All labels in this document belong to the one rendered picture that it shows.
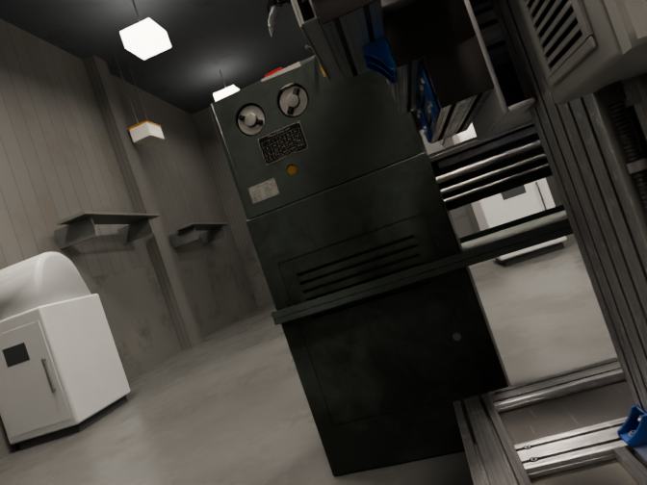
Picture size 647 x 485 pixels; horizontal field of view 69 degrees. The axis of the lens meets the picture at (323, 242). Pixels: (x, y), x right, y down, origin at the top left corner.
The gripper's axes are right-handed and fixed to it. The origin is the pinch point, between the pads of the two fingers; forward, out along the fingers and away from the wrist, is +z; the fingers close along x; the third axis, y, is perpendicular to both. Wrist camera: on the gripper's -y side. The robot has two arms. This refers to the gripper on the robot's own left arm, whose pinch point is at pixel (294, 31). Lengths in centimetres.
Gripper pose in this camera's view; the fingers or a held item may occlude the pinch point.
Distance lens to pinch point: 172.4
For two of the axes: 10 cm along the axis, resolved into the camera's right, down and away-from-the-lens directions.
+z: 3.0, 9.3, 2.2
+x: 9.5, -2.9, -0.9
